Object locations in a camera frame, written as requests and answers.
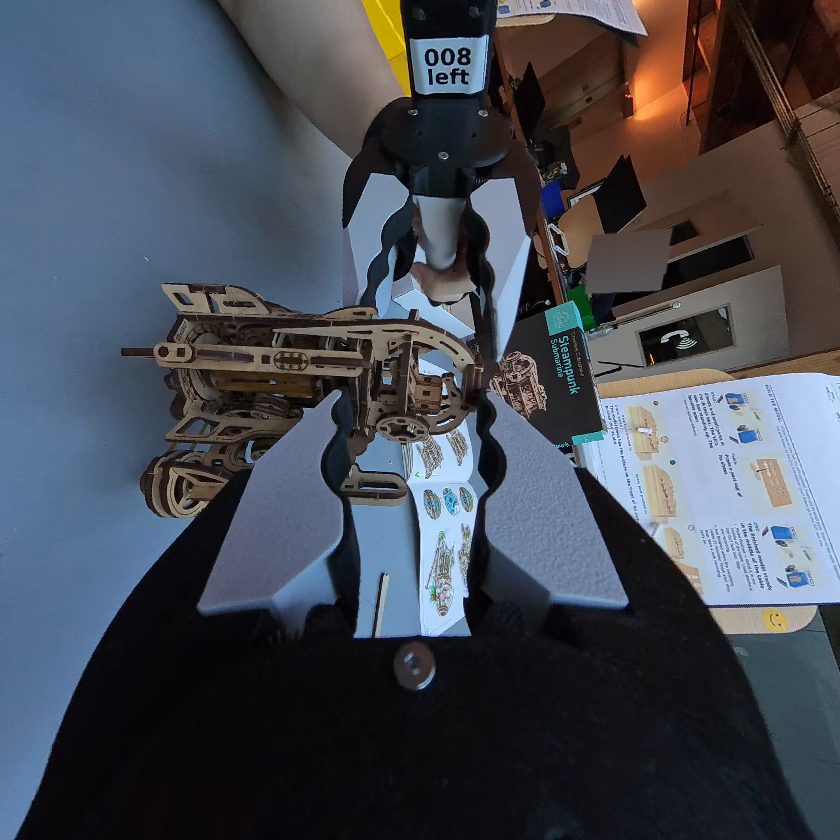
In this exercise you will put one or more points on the black model kit box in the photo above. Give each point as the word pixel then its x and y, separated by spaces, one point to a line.
pixel 558 387

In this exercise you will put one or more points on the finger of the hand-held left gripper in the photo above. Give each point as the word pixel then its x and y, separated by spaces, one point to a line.
pixel 366 223
pixel 513 262

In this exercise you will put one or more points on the illustrated assembly booklet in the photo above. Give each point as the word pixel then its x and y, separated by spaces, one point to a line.
pixel 443 525

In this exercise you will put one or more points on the small wooden model part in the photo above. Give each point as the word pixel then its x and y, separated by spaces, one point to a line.
pixel 374 487

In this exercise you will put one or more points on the blue plastic bin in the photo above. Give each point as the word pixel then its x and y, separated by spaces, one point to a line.
pixel 552 197

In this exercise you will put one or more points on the person's left hand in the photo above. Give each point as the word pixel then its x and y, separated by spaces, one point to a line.
pixel 446 283

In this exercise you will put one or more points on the white cardboard box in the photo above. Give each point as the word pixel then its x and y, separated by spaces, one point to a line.
pixel 426 305

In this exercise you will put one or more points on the thin wooden stick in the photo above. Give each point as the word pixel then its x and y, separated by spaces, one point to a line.
pixel 380 604

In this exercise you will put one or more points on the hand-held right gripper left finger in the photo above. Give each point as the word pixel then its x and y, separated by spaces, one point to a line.
pixel 275 525

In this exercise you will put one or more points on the white instruction sheet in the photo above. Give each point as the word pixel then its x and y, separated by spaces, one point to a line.
pixel 741 485

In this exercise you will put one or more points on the wooden chair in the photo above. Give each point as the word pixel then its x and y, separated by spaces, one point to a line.
pixel 581 226

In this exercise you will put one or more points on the wooden submarine model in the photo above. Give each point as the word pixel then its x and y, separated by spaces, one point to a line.
pixel 262 367

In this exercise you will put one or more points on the instruction sheet on wooden board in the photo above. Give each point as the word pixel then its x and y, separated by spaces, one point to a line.
pixel 741 620

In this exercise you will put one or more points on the yellow smiley sticker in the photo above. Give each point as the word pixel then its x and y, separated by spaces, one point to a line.
pixel 774 621

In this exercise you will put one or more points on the green plastic crate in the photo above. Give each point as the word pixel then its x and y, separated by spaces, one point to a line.
pixel 584 305

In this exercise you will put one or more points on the person's left forearm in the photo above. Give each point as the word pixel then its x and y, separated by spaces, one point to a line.
pixel 315 65

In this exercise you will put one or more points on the black computer monitor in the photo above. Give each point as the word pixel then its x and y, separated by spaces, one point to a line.
pixel 528 98
pixel 620 193

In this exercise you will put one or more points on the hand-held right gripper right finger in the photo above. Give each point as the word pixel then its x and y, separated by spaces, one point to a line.
pixel 551 525

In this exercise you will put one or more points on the grey door with window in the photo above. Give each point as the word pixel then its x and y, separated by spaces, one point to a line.
pixel 754 302

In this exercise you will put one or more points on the printed paper sheet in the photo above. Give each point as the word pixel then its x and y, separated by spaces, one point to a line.
pixel 590 10

